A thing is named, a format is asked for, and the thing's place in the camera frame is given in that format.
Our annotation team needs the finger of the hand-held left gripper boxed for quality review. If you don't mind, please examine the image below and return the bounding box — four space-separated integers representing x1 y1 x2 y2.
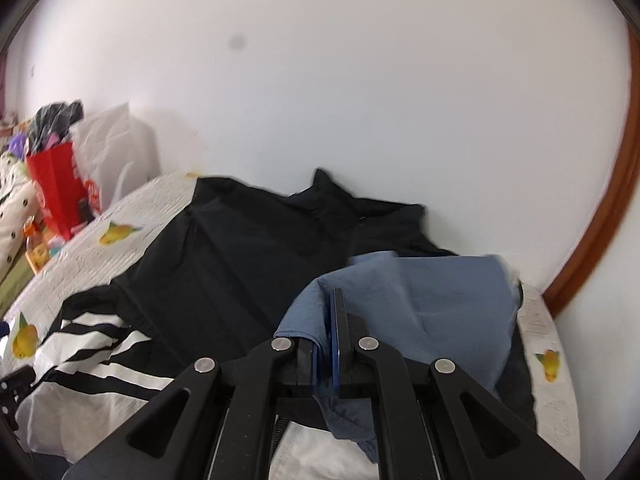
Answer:
0 366 35 433

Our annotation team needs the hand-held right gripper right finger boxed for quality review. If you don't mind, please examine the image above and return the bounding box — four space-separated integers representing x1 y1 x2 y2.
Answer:
329 287 586 480

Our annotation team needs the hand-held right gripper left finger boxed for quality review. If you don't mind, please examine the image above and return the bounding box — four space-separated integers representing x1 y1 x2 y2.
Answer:
62 337 323 480

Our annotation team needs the blue shirt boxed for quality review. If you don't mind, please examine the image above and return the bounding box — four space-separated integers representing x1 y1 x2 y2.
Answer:
274 251 525 453

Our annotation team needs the black white striped garment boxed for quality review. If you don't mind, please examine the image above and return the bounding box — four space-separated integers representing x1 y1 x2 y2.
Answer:
15 285 381 480

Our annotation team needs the green mat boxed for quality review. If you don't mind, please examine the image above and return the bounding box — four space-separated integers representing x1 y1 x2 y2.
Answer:
0 255 36 306

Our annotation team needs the orange drink bottle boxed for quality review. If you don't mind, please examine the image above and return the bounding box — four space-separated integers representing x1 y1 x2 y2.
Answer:
22 217 51 273

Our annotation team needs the red paper bag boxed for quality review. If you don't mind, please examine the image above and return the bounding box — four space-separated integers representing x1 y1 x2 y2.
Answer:
25 141 103 242

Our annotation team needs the fruit print lace tablecloth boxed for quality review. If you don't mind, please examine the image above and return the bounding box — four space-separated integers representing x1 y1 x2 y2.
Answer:
0 170 583 471

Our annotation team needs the white plastic bag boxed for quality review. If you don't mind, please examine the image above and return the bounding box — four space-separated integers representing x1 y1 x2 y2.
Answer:
70 102 161 211

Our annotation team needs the dark checked cloth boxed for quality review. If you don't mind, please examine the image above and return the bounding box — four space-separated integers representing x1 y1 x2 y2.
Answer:
25 100 85 156

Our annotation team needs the wooden door frame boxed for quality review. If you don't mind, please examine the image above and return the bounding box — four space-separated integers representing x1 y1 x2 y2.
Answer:
542 25 640 318

